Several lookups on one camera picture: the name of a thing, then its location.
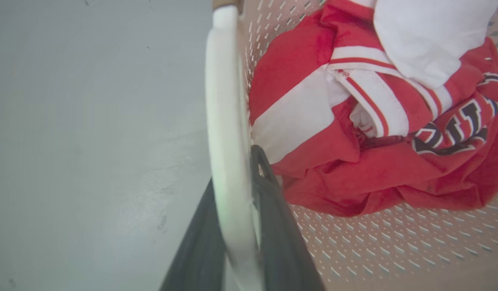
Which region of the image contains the white perforated plastic laundry basket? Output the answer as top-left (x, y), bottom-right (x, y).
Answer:
top-left (205, 0), bottom-right (498, 291)

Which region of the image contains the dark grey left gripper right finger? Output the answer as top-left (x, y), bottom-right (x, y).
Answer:
top-left (250, 145), bottom-right (325, 291)

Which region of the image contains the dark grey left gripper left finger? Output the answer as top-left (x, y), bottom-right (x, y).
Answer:
top-left (159, 179), bottom-right (227, 291)

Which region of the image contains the white cloth garment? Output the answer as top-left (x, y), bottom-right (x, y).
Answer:
top-left (350, 0), bottom-right (498, 89)

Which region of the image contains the red and white jersey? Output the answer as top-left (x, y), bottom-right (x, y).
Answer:
top-left (249, 0), bottom-right (498, 218)

